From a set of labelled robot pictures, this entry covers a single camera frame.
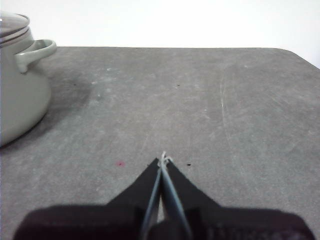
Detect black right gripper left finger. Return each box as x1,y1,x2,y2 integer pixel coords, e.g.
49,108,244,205
12,156,163,240

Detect glass lid with green knob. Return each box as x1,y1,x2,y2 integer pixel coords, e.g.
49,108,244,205
0,12,31,45

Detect pale green electric pot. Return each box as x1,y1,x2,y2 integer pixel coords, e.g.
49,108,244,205
0,26,58,149

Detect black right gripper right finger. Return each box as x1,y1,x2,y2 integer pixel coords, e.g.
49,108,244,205
159,157,312,240

